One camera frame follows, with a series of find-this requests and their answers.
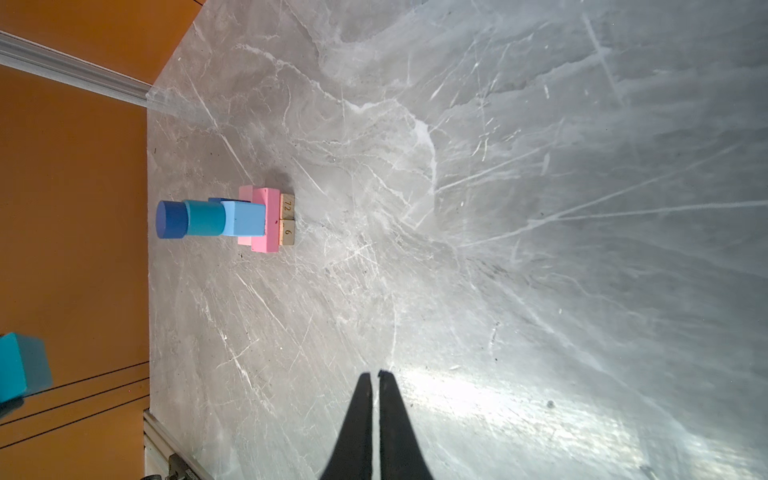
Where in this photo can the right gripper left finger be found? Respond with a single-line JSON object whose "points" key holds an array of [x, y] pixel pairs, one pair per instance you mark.
{"points": [[352, 455]]}

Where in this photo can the dark blue cylinder block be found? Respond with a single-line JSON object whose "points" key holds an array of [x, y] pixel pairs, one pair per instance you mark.
{"points": [[171, 220]]}

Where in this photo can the dark pink rectangular block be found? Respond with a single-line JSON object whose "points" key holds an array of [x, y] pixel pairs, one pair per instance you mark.
{"points": [[270, 198]]}

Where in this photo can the left aluminium corner post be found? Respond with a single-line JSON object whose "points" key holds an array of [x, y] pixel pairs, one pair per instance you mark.
{"points": [[39, 60]]}

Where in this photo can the light blue cube block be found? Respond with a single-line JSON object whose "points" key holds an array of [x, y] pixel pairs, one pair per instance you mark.
{"points": [[244, 219]]}

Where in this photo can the plain wood plank block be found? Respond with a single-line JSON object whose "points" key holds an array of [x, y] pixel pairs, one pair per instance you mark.
{"points": [[288, 204]]}

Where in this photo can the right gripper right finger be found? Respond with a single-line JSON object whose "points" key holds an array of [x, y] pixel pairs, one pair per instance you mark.
{"points": [[400, 455]]}

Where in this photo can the dark blue cube block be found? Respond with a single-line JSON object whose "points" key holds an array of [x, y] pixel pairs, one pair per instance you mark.
{"points": [[220, 200]]}

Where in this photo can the teal cylinder block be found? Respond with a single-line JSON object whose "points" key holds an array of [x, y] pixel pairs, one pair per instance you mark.
{"points": [[205, 218]]}

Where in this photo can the light pink rectangular block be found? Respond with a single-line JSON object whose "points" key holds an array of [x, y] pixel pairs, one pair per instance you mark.
{"points": [[245, 194]]}

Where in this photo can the aluminium front rail frame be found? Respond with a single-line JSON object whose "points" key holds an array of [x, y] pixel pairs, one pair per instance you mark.
{"points": [[164, 458]]}

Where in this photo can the teal cube block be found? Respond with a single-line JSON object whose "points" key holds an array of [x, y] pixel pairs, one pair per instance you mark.
{"points": [[25, 368]]}

